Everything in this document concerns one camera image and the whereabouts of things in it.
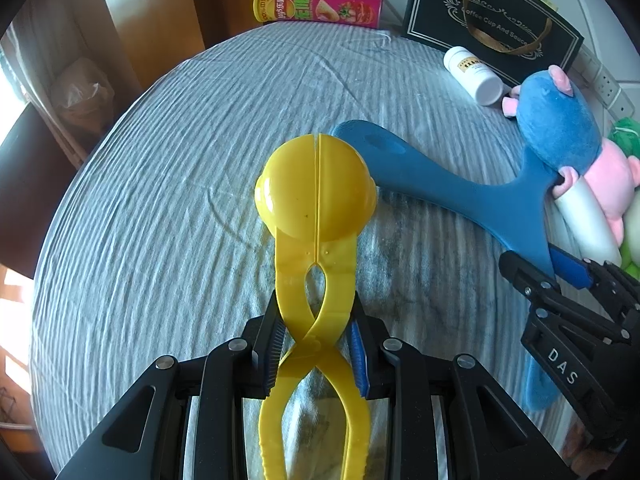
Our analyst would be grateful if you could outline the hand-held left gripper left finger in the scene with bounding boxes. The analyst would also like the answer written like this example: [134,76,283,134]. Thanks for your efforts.
[55,294,287,480]

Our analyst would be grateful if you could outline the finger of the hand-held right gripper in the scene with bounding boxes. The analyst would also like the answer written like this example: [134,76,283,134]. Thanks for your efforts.
[548,245,609,290]
[499,250,562,307]

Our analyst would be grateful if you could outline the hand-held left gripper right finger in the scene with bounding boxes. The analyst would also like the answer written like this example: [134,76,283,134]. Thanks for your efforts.
[349,294,576,480]

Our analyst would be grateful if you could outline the blue plastic snowball tongs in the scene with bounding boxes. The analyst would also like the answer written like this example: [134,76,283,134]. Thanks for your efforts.
[331,119,568,412]

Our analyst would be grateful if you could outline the yellow plastic snowball tongs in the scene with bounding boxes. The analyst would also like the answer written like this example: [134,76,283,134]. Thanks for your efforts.
[254,133,378,480]

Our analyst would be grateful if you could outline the white cylindrical tube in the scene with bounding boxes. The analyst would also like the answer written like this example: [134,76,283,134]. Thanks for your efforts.
[556,180,624,267]

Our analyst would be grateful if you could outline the lime green plush frog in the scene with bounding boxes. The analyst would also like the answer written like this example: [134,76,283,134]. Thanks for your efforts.
[606,116,640,281]

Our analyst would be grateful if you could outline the pink plush toy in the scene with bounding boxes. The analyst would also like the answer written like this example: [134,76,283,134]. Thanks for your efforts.
[552,139,640,241]

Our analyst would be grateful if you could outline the blue plush toy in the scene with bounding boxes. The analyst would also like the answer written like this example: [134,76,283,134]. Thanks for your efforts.
[502,65,603,170]

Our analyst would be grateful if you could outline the white pill bottle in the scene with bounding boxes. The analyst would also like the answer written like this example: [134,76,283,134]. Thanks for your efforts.
[443,46,506,106]

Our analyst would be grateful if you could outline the black paper gift bag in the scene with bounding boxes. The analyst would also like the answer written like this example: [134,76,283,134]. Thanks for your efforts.
[403,0,585,88]

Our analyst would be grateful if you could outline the clear plastic bag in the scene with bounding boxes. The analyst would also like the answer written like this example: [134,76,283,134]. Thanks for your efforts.
[49,57,117,136]

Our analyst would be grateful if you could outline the pink potato chip can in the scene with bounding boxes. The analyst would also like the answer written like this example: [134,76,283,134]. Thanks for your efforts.
[252,0,383,29]

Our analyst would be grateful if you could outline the wooden bedside cabinet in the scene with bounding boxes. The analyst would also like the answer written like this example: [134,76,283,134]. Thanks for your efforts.
[0,0,273,171]

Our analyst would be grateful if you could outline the white wall power outlet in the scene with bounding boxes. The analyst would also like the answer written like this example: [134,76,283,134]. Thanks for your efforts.
[574,42,637,117]

